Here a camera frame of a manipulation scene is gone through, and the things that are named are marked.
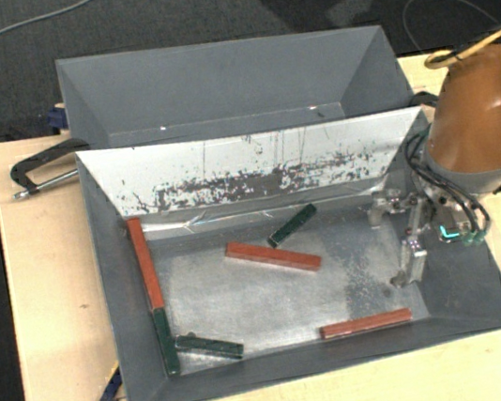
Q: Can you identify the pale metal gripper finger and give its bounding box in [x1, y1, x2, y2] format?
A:
[383, 233, 433, 290]
[364, 184, 422, 230]

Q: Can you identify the red-brown flat block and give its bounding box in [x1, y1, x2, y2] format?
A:
[221, 226, 326, 287]
[317, 306, 416, 342]
[124, 213, 167, 315]

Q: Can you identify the dark green flat block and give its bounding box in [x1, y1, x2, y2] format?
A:
[150, 305, 184, 379]
[261, 202, 324, 251]
[173, 323, 248, 371]

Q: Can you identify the grey metal bin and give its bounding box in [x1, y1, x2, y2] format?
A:
[54, 0, 501, 401]

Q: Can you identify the pale wood flat board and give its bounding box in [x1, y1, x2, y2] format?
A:
[0, 128, 127, 401]

